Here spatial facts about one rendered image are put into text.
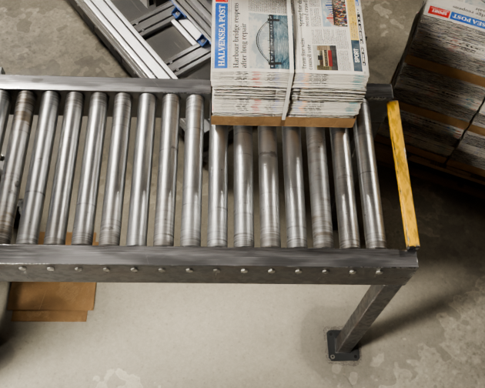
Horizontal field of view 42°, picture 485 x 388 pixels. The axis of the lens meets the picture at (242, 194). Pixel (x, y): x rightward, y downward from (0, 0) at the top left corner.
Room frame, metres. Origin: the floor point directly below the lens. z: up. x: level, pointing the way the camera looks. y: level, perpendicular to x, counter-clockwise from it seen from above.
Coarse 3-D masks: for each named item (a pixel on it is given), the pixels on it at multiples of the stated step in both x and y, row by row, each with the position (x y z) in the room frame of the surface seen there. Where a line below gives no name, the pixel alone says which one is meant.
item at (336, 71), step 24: (312, 0) 1.19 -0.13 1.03; (336, 0) 1.19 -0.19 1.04; (312, 24) 1.11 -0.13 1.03; (336, 24) 1.11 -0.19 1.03; (360, 24) 1.12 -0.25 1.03; (312, 48) 1.03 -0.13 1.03; (336, 48) 1.04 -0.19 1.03; (360, 48) 1.04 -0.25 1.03; (312, 72) 0.96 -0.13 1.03; (336, 72) 0.96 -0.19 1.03; (360, 72) 0.97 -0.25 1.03; (312, 96) 0.96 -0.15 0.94; (336, 96) 0.97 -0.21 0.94; (360, 96) 0.97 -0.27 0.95
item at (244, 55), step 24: (216, 0) 1.15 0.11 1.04; (240, 0) 1.16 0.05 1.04; (264, 0) 1.17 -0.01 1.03; (216, 24) 1.07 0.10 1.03; (240, 24) 1.08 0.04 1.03; (264, 24) 1.09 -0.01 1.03; (216, 48) 1.00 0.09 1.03; (240, 48) 1.01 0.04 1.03; (264, 48) 1.01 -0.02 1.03; (216, 72) 0.94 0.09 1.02; (240, 72) 0.94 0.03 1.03; (264, 72) 0.95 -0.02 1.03; (216, 96) 0.94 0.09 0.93; (240, 96) 0.94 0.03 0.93; (264, 96) 0.95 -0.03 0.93
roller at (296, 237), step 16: (288, 128) 0.96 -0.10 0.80; (288, 144) 0.91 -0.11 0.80; (288, 160) 0.86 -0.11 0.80; (288, 176) 0.81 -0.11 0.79; (288, 192) 0.77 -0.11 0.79; (288, 208) 0.72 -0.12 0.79; (304, 208) 0.73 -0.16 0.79; (288, 224) 0.68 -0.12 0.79; (304, 224) 0.68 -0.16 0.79; (288, 240) 0.64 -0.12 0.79; (304, 240) 0.64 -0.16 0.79
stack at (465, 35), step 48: (432, 0) 1.45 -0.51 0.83; (480, 0) 1.47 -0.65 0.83; (432, 48) 1.38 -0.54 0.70; (480, 48) 1.34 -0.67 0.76; (432, 96) 1.35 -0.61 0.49; (480, 96) 1.32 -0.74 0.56; (384, 144) 1.38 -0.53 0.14; (432, 144) 1.34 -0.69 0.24; (480, 144) 1.30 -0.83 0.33; (480, 192) 1.27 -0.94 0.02
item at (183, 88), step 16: (0, 80) 1.02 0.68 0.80; (16, 80) 1.02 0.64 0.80; (32, 80) 1.03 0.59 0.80; (48, 80) 1.03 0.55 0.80; (64, 80) 1.04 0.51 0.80; (80, 80) 1.04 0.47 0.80; (96, 80) 1.05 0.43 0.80; (112, 80) 1.05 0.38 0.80; (128, 80) 1.06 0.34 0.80; (144, 80) 1.07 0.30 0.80; (160, 80) 1.07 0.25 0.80; (176, 80) 1.08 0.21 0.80; (192, 80) 1.08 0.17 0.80; (208, 80) 1.09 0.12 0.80; (16, 96) 0.99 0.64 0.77; (64, 96) 1.01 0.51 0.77; (112, 96) 1.02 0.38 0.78; (160, 96) 1.03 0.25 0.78; (208, 96) 1.04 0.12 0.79; (368, 96) 1.09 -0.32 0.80; (384, 96) 1.09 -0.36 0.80; (112, 112) 1.02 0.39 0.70; (160, 112) 1.03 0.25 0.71; (208, 112) 1.04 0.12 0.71; (384, 112) 1.09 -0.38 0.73
